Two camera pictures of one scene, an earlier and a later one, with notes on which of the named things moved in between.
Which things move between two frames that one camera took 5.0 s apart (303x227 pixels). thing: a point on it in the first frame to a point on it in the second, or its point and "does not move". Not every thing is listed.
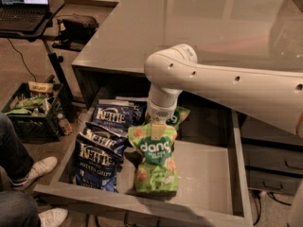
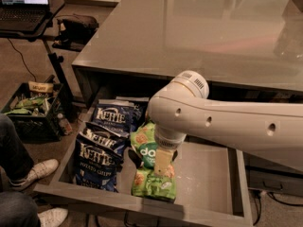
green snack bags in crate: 26,102 does not move
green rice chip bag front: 157,174 does not move
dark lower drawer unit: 272,165 does not move
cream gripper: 162,112 to 169,140
